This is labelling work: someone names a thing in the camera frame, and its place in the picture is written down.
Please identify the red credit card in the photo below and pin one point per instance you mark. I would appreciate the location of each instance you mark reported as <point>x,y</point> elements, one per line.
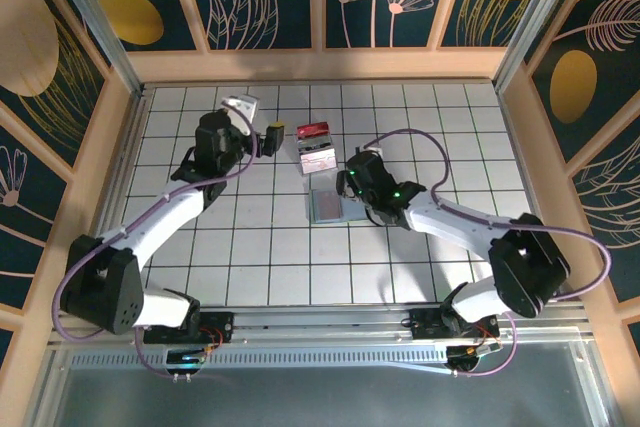
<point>315,130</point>

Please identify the black credit card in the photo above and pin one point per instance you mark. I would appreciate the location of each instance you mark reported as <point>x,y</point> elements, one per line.
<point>315,144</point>

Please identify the white card with pink emblem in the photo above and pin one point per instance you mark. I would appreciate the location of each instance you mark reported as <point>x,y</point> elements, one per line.
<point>320,166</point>

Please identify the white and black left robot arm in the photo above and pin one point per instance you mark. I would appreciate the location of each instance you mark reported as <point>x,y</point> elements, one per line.
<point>165,212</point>

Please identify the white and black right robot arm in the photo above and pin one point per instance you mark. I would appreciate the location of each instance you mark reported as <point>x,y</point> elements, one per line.
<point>460,227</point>

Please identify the white VIP card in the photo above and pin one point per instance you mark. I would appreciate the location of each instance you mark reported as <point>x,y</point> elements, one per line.
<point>307,154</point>

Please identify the clear acrylic card stand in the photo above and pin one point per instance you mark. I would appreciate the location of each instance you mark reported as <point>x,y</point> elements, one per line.
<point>320,173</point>

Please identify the small electronics board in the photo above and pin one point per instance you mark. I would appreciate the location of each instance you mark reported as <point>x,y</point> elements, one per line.
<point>185,359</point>
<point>470,357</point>

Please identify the grey metal plate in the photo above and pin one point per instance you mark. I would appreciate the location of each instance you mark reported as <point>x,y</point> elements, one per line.
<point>320,402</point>

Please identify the aluminium side rail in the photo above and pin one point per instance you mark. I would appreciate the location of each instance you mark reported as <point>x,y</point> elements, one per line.
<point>128,147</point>

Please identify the aluminium corner post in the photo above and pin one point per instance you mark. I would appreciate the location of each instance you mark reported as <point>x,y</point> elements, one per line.
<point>109,42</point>
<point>535,22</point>

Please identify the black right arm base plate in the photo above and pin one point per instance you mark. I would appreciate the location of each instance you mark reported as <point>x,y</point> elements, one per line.
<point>425,324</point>

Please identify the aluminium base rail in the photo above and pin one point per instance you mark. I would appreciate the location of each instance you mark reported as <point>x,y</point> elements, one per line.
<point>325,327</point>

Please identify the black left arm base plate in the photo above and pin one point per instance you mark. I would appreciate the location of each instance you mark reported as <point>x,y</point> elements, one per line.
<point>220,327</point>

